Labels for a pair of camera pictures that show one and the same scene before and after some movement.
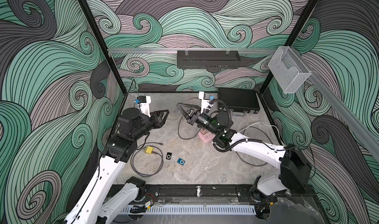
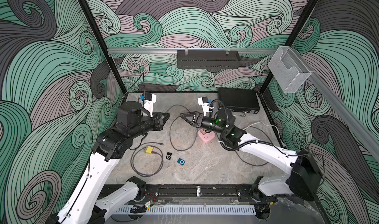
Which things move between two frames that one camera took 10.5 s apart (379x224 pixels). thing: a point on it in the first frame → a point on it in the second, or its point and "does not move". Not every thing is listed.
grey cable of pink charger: x=178 y=129 → x=170 y=130
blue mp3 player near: x=181 y=161 does not move
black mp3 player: x=169 y=155 does not move
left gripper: x=154 y=119 does not move
